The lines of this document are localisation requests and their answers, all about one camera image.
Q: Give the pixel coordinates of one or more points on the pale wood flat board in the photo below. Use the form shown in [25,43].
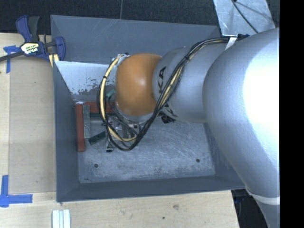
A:
[32,127]

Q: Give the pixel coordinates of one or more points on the grey metal bin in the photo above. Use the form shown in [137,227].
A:
[154,160]

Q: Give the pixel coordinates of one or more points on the black cylinder on white bracket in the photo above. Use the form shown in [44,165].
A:
[109,149]

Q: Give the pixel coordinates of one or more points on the grey flat block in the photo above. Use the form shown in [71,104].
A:
[87,123]

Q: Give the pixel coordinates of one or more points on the red-brown flat block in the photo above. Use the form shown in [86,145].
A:
[80,129]
[94,107]

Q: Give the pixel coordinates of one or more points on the dark green flat block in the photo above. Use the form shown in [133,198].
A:
[97,115]
[97,138]

